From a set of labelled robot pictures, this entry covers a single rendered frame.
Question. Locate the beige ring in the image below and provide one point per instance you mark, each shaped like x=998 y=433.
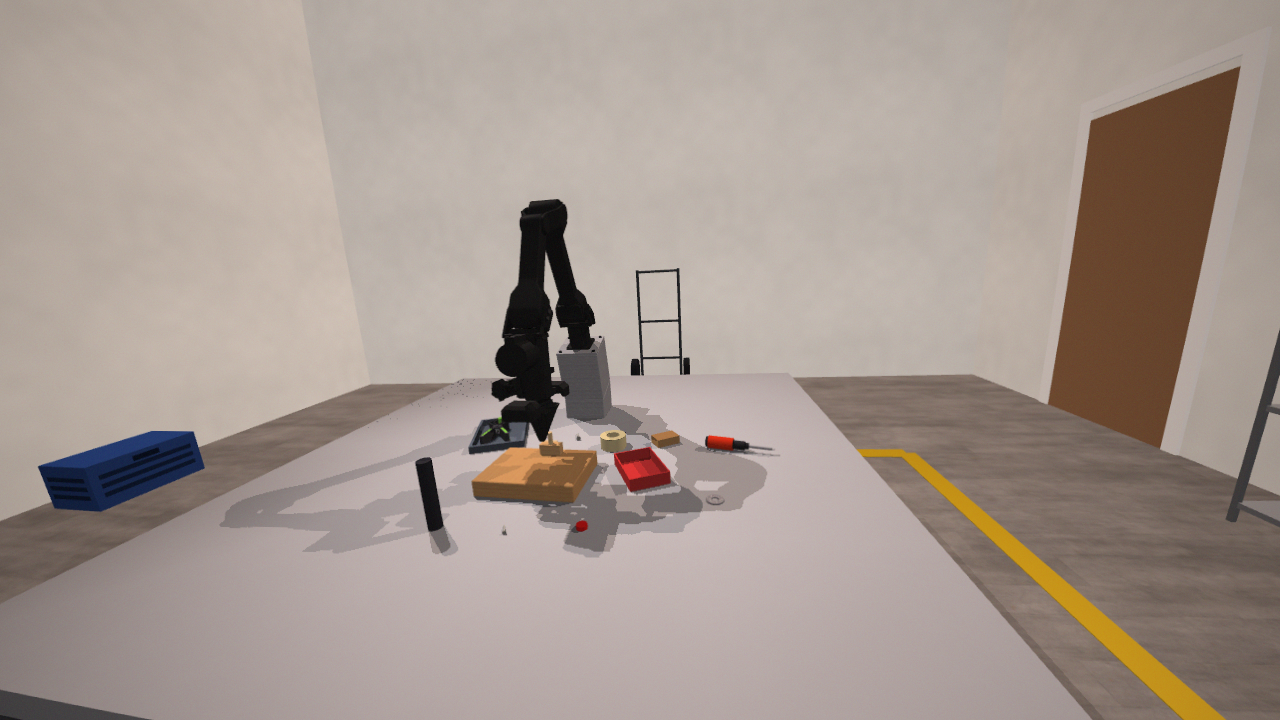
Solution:
x=613 y=444

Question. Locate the light wooden board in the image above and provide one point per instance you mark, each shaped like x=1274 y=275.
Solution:
x=522 y=473

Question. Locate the black cylinder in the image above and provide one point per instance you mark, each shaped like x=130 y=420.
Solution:
x=429 y=493

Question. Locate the red open tray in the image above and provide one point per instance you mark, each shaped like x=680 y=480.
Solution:
x=641 y=469

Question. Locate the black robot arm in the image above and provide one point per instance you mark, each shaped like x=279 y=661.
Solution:
x=527 y=347

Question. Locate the red-handled screwdriver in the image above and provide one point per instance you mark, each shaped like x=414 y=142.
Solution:
x=726 y=443

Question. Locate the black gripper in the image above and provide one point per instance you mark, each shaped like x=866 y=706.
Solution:
x=536 y=386

